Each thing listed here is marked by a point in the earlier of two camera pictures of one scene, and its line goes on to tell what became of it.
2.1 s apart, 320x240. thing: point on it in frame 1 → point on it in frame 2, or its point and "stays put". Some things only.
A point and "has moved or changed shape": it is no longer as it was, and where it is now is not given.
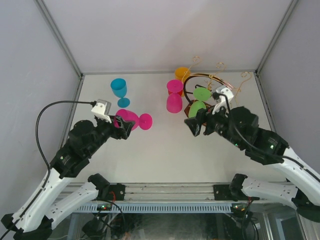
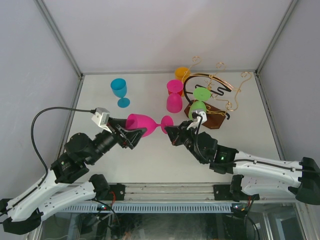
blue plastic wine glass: x=119 y=87 stays put
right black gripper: x=195 y=124 → x=177 y=133
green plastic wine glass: x=201 y=94 stays put
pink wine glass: x=174 y=99 stays put
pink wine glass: x=144 y=121 has moved or changed shape
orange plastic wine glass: x=182 y=74 stays put
